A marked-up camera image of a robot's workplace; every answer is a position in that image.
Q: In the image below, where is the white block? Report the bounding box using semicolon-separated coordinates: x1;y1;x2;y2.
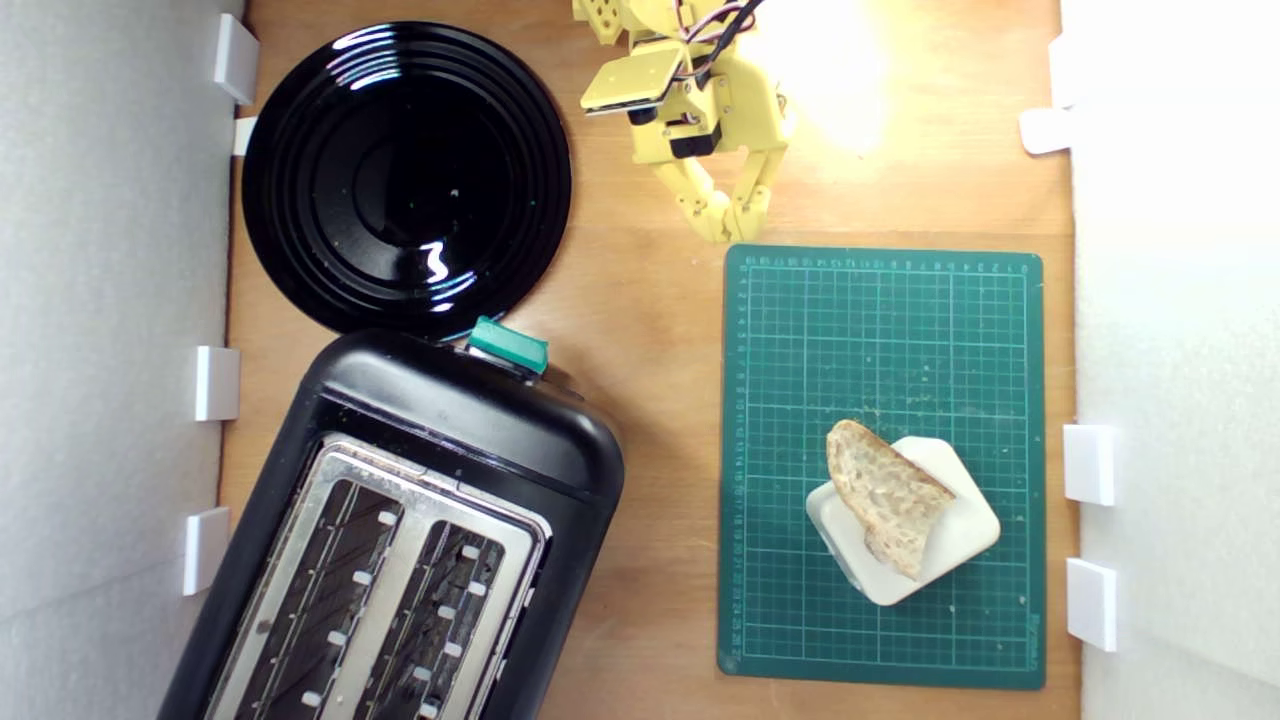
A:
805;436;1002;607

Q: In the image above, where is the yellow wrist camera mount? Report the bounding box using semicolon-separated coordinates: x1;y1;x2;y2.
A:
580;40;693;127

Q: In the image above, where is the brown bread slice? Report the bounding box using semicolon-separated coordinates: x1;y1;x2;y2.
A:
826;419;957;582

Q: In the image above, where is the green cutting mat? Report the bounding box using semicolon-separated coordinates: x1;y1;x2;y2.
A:
717;244;1047;691

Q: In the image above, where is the green toaster lever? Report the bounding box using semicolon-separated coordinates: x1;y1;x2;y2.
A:
467;316;550;376

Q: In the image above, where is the black two-slot toaster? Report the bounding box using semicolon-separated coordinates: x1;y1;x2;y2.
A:
158;330;626;720

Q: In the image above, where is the black round plate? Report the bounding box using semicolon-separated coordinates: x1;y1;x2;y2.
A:
242;22;573;341

